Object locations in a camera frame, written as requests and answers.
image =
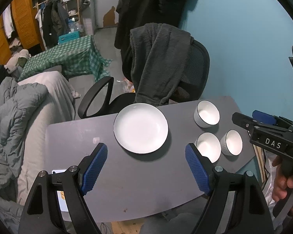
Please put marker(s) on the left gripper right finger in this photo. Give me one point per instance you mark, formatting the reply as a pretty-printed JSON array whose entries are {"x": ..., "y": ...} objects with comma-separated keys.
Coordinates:
[{"x": 215, "y": 184}]

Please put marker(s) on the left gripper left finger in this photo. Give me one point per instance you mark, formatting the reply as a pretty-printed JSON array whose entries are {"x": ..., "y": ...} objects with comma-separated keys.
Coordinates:
[{"x": 77, "y": 182}]

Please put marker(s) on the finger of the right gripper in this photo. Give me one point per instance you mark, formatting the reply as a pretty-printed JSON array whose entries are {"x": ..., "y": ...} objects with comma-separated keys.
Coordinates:
[
  {"x": 245, "y": 122},
  {"x": 263, "y": 117}
]

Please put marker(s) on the white ribbed bowl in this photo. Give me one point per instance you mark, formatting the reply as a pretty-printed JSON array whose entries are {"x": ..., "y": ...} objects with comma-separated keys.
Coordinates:
[{"x": 209, "y": 146}]

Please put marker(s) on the large white bowl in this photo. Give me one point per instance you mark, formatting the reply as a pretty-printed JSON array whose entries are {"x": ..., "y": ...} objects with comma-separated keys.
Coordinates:
[{"x": 206, "y": 114}]

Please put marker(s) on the white plate black rim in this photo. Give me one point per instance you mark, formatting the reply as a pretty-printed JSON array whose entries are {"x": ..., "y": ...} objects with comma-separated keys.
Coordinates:
[{"x": 140, "y": 128}]

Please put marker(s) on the person's right hand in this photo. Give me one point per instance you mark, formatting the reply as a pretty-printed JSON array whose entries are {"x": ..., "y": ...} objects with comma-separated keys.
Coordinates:
[{"x": 281, "y": 183}]

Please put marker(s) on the white bowl top corner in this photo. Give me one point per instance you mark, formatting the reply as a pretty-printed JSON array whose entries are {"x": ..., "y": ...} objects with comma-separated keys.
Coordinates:
[{"x": 231, "y": 143}]

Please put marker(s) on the black office chair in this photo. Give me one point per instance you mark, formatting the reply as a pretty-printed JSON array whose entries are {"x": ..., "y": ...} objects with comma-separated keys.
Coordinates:
[{"x": 154, "y": 89}]

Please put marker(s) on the grey duvet on bed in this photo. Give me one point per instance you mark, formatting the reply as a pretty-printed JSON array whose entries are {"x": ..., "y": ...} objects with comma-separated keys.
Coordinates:
[{"x": 17, "y": 105}]

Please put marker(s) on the dark grey fleece blanket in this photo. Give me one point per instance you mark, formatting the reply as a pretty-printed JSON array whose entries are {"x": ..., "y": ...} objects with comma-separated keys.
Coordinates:
[{"x": 159, "y": 49}]

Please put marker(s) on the green checkered tablecloth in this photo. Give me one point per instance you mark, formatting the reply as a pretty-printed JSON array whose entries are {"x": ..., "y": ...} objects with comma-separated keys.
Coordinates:
[{"x": 76, "y": 57}]

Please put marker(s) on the black hanging coat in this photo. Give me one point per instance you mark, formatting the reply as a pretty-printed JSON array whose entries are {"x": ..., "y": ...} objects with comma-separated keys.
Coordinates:
[{"x": 136, "y": 13}]

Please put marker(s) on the orange wooden wardrobe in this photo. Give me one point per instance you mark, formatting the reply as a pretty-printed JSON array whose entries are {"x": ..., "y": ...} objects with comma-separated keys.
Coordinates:
[{"x": 18, "y": 22}]

